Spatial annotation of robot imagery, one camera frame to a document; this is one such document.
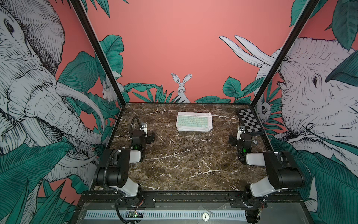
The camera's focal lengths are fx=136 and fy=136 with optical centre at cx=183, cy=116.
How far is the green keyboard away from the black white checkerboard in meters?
0.25

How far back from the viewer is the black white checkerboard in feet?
3.37

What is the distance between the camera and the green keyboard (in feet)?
3.38
